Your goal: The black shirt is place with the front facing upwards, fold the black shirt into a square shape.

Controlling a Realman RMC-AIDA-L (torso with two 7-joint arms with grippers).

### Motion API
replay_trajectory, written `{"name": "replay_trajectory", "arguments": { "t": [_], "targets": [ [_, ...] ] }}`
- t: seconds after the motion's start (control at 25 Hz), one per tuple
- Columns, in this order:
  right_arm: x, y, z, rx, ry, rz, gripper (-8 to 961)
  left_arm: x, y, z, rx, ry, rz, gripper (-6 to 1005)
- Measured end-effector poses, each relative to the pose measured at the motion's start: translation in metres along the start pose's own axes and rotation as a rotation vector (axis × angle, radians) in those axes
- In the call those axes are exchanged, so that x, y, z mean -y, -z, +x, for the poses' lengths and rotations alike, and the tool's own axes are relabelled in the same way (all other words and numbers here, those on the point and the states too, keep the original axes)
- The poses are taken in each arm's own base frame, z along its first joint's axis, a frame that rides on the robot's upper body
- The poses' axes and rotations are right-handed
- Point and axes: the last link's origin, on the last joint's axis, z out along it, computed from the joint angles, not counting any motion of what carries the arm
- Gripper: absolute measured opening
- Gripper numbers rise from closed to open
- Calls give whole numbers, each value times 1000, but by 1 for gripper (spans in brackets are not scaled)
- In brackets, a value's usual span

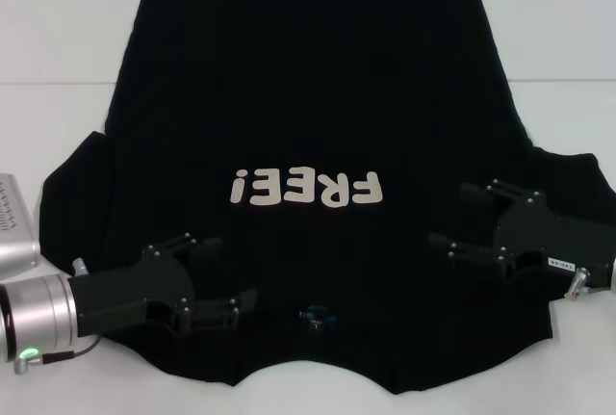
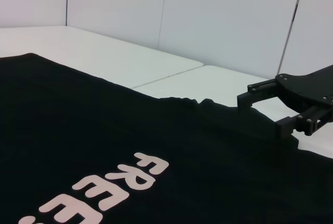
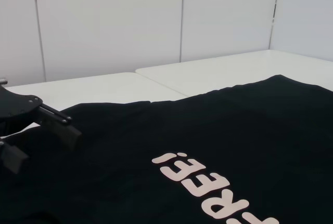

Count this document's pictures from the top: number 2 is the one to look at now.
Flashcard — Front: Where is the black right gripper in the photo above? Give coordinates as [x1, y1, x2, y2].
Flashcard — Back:
[236, 64, 333, 149]

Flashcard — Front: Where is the black t-shirt with FREE print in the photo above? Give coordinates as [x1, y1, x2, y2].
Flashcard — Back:
[0, 52, 333, 224]

